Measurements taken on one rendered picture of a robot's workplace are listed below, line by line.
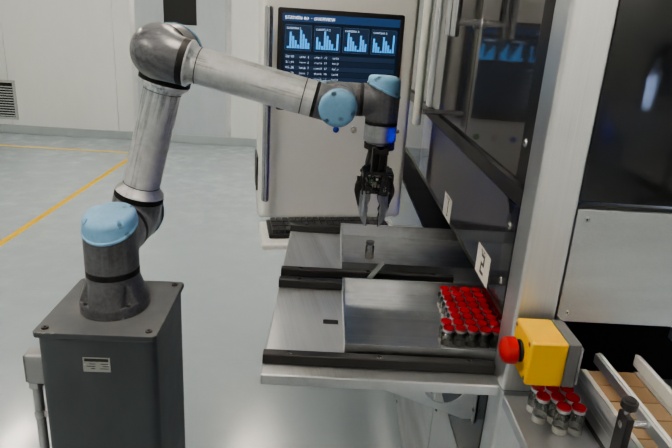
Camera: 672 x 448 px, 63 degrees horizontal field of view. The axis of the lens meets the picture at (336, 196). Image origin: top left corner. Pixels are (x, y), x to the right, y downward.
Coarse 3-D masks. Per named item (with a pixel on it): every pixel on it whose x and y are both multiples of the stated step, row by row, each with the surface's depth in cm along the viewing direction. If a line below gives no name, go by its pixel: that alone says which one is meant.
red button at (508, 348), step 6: (504, 336) 81; (510, 336) 81; (504, 342) 80; (510, 342) 80; (516, 342) 80; (498, 348) 82; (504, 348) 80; (510, 348) 79; (516, 348) 79; (504, 354) 80; (510, 354) 79; (516, 354) 79; (504, 360) 80; (510, 360) 79; (516, 360) 79
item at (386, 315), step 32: (352, 288) 120; (384, 288) 120; (416, 288) 120; (480, 288) 120; (352, 320) 108; (384, 320) 109; (416, 320) 110; (352, 352) 95; (384, 352) 95; (416, 352) 95; (448, 352) 95; (480, 352) 95
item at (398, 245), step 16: (352, 224) 151; (368, 224) 152; (352, 240) 149; (384, 240) 150; (400, 240) 151; (416, 240) 151; (432, 240) 152; (448, 240) 153; (352, 256) 138; (384, 256) 140; (400, 256) 140; (416, 256) 141; (432, 256) 141; (448, 256) 142; (464, 256) 143; (416, 272) 128; (432, 272) 128; (448, 272) 128; (464, 272) 128
